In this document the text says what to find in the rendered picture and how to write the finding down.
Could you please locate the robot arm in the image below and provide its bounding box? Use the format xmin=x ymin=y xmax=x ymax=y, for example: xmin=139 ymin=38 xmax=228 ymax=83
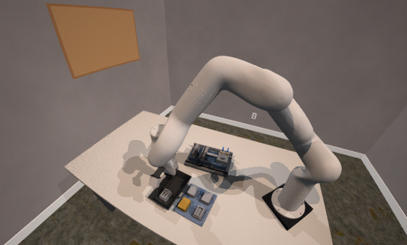
xmin=148 ymin=56 xmax=342 ymax=219

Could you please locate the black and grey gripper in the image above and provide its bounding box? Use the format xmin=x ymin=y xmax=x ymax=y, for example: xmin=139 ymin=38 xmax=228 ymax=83
xmin=163 ymin=157 xmax=179 ymax=181

